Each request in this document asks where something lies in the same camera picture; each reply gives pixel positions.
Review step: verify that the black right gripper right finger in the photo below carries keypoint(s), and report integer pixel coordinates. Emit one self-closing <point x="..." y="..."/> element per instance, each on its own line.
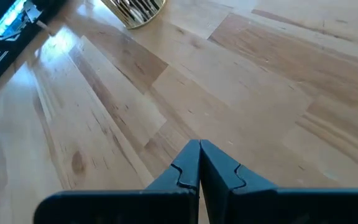
<point x="259" y="208"/>

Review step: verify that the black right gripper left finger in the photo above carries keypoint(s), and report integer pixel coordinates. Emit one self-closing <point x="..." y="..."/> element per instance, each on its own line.
<point x="172" y="205"/>

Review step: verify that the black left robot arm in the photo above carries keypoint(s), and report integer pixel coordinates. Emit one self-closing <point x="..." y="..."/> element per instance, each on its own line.
<point x="50" y="7"/>

